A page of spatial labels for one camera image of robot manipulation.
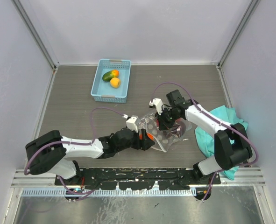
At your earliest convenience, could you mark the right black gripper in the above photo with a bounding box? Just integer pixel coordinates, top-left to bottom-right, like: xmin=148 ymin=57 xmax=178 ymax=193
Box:
xmin=155 ymin=106 xmax=180 ymax=131

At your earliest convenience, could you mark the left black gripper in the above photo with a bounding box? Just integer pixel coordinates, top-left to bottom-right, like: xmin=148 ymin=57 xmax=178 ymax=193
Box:
xmin=116 ymin=125 xmax=153 ymax=152

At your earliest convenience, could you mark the orange fake fruit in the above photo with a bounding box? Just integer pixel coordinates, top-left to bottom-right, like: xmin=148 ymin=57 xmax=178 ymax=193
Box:
xmin=139 ymin=133 xmax=154 ymax=140

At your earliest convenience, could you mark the clear zip top bag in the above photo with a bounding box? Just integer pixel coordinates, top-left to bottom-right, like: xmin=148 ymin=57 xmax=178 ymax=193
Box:
xmin=137 ymin=112 xmax=192 ymax=152

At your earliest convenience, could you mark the yellow fake peach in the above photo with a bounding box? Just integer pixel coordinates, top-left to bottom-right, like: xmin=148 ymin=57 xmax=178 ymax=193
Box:
xmin=110 ymin=77 xmax=121 ymax=88

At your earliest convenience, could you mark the green orange fake mango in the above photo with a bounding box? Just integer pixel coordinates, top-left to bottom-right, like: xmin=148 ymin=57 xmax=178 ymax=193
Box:
xmin=102 ymin=70 xmax=119 ymax=82

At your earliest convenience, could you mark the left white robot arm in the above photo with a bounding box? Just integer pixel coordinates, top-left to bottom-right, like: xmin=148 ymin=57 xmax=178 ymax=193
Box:
xmin=24 ymin=127 xmax=155 ymax=185

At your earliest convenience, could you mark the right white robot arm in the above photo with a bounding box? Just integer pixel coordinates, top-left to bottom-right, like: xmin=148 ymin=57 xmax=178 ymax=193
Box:
xmin=149 ymin=90 xmax=253 ymax=184

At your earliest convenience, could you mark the dark purple fake fruit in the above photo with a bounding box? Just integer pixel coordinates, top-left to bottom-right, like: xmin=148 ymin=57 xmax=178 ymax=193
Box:
xmin=175 ymin=120 xmax=186 ymax=136

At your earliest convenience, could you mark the teal cloth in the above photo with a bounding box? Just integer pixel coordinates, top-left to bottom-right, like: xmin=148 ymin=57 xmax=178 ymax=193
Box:
xmin=194 ymin=105 xmax=249 ymax=180

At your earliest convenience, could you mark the light blue plastic basket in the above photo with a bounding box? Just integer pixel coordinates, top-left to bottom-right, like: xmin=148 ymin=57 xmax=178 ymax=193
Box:
xmin=91 ymin=59 xmax=131 ymax=103

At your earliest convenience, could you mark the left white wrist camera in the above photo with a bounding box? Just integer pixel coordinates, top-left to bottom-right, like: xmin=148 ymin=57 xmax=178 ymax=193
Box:
xmin=126 ymin=116 xmax=139 ymax=132

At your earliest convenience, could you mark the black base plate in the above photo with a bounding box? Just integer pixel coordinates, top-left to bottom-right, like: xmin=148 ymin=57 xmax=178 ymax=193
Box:
xmin=55 ymin=168 xmax=213 ymax=190

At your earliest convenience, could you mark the grey slotted cable duct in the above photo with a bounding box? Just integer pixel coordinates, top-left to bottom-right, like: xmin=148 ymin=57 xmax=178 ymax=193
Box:
xmin=21 ymin=188 xmax=197 ymax=197

